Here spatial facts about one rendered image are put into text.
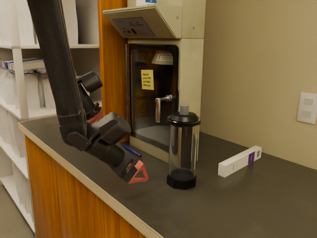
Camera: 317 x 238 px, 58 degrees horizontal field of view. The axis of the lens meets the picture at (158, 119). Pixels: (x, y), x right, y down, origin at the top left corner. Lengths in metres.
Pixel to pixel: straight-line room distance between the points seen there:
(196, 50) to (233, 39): 0.37
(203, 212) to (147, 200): 0.17
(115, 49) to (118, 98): 0.21
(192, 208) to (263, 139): 0.60
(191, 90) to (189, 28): 0.22
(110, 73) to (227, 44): 0.55
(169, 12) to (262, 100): 0.60
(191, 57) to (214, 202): 0.49
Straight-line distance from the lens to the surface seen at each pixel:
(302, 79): 1.24
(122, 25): 1.14
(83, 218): 1.29
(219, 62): 1.44
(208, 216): 0.85
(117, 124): 0.72
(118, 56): 1.28
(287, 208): 0.95
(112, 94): 1.28
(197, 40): 1.05
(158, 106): 1.02
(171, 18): 0.97
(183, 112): 0.90
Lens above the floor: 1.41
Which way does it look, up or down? 16 degrees down
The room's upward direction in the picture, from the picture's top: 1 degrees clockwise
